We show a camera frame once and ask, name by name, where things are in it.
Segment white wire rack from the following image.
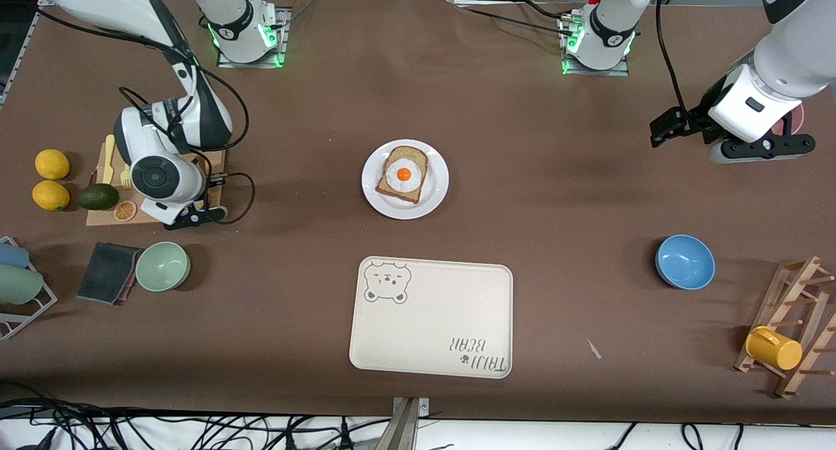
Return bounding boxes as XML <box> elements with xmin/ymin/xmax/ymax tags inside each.
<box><xmin>0</xmin><ymin>236</ymin><xmax>58</xmax><ymax>341</ymax></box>

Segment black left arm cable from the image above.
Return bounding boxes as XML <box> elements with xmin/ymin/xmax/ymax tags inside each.
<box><xmin>655</xmin><ymin>0</ymin><xmax>690</xmax><ymax>114</ymax></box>

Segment yellow mug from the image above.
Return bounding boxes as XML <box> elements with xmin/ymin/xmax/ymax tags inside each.
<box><xmin>745</xmin><ymin>326</ymin><xmax>803</xmax><ymax>371</ymax></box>

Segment wooden cutting board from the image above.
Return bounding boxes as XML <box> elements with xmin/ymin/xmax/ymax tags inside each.
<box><xmin>86</xmin><ymin>136</ymin><xmax>227</xmax><ymax>227</ymax></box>

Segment pale green cup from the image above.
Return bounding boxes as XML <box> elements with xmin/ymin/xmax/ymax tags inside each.
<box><xmin>0</xmin><ymin>265</ymin><xmax>44</xmax><ymax>306</ymax></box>

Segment black cable on table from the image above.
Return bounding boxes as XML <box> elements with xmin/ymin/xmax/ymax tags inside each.
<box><xmin>454</xmin><ymin>0</ymin><xmax>577</xmax><ymax>38</ymax></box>

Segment pink bowl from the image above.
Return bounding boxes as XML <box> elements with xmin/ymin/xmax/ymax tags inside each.
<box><xmin>773</xmin><ymin>102</ymin><xmax>805</xmax><ymax>138</ymax></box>

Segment fried egg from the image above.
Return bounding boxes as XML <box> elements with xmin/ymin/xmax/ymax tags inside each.
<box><xmin>384</xmin><ymin>157</ymin><xmax>424</xmax><ymax>192</ymax></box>

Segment dark grey sponge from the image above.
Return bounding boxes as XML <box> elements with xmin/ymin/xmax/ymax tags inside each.
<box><xmin>76</xmin><ymin>242</ymin><xmax>143</xmax><ymax>306</ymax></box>

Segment dark green avocado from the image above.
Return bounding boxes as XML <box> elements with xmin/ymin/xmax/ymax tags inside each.
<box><xmin>77</xmin><ymin>183</ymin><xmax>120</xmax><ymax>211</ymax></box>

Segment bread slice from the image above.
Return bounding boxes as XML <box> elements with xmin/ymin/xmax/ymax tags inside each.
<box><xmin>376</xmin><ymin>146</ymin><xmax>430</xmax><ymax>204</ymax></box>

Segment light blue cup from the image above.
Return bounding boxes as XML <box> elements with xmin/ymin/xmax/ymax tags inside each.
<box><xmin>0</xmin><ymin>242</ymin><xmax>31</xmax><ymax>269</ymax></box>

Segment wooden mug rack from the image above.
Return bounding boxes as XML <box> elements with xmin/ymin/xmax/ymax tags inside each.
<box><xmin>733</xmin><ymin>255</ymin><xmax>836</xmax><ymax>399</ymax></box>

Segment cream bear print tray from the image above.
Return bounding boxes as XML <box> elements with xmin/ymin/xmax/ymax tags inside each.
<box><xmin>349</xmin><ymin>256</ymin><xmax>514</xmax><ymax>379</ymax></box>

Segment tangled black floor cables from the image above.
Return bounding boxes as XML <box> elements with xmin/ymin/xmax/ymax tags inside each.
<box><xmin>0</xmin><ymin>398</ymin><xmax>393</xmax><ymax>450</ymax></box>

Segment light green bowl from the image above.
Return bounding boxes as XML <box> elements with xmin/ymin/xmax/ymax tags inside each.
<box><xmin>135</xmin><ymin>241</ymin><xmax>191</xmax><ymax>292</ymax></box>

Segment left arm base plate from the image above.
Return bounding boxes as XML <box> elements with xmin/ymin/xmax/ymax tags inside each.
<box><xmin>560</xmin><ymin>12</ymin><xmax>632</xmax><ymax>78</ymax></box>

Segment metal table bracket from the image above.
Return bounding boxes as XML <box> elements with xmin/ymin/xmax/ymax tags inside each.
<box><xmin>391</xmin><ymin>396</ymin><xmax>430</xmax><ymax>450</ymax></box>

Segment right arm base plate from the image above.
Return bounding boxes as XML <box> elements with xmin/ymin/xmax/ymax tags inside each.
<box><xmin>217</xmin><ymin>7</ymin><xmax>292</xmax><ymax>69</ymax></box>

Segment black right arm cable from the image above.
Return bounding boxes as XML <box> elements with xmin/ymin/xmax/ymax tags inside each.
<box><xmin>118</xmin><ymin>65</ymin><xmax>257</xmax><ymax>227</ymax></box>

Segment white round plate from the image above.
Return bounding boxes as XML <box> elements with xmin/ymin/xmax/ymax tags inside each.
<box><xmin>361</xmin><ymin>139</ymin><xmax>450</xmax><ymax>221</ymax></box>

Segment yellow lemon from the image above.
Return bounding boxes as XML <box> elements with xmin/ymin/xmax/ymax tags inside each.
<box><xmin>32</xmin><ymin>180</ymin><xmax>71</xmax><ymax>212</ymax></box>
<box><xmin>35</xmin><ymin>149</ymin><xmax>71</xmax><ymax>180</ymax></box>

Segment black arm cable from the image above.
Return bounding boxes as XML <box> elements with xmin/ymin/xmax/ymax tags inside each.
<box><xmin>655</xmin><ymin>0</ymin><xmax>690</xmax><ymax>114</ymax></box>
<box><xmin>118</xmin><ymin>65</ymin><xmax>257</xmax><ymax>227</ymax></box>

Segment blue bowl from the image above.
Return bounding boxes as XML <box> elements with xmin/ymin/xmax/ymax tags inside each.
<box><xmin>655</xmin><ymin>234</ymin><xmax>716</xmax><ymax>290</ymax></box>

